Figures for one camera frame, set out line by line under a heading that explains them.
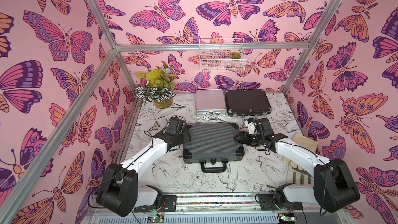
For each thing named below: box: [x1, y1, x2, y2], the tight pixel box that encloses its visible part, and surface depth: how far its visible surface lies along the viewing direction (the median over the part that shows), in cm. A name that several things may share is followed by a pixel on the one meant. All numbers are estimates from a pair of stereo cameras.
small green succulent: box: [230, 51, 241, 60], surface depth 95 cm
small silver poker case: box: [195, 89, 226, 120], surface depth 108 cm
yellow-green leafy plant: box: [134, 61, 176, 90], surface depth 104 cm
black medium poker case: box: [224, 89, 273, 117], surface depth 111 cm
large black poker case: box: [182, 122, 245, 173], surface depth 85 cm
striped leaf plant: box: [134, 81, 176, 104], surface depth 92 cm
